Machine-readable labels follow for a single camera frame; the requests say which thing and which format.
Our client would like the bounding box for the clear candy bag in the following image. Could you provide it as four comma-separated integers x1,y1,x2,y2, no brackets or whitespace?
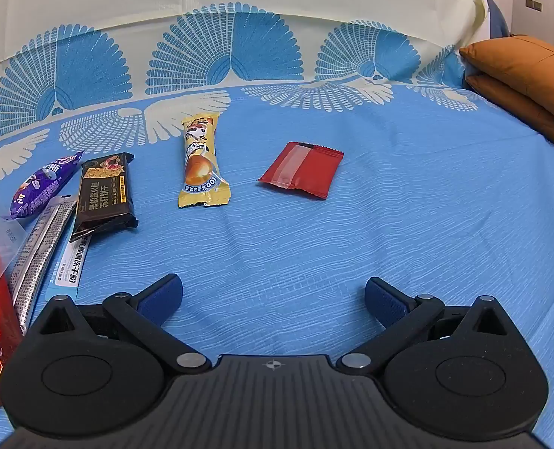
0,194,29,300

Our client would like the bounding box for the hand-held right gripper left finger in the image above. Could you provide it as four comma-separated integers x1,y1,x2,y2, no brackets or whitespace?
33,275,212,375

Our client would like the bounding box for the red snack packet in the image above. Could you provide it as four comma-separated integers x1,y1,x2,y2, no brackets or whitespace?
257,141,344,201

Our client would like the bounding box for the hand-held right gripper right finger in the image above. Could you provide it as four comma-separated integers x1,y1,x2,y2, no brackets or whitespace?
335,277,516,375

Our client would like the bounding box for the yellow snack packet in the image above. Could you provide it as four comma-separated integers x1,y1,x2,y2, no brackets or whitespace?
178,116,232,209

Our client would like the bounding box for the orange pillow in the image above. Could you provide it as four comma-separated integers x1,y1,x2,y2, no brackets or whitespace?
459,34,554,132
464,74,554,159

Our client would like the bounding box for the blue fan-print bed sheet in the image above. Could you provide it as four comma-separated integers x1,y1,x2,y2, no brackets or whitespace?
0,0,554,449

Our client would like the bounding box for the silver stick packet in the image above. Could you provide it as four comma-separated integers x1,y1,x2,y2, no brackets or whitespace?
6,195,79,335

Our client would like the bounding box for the black snack packet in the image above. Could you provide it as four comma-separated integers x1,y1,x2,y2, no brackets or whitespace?
69,152,139,243

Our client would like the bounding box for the light blue stick packet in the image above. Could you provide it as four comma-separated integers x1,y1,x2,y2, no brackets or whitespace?
43,234,93,302

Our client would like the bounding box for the purple snack packet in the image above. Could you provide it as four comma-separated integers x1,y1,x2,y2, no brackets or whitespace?
9,150,86,220

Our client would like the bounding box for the pale yellow cloth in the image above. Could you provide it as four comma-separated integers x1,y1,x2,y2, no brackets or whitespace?
445,0,489,50

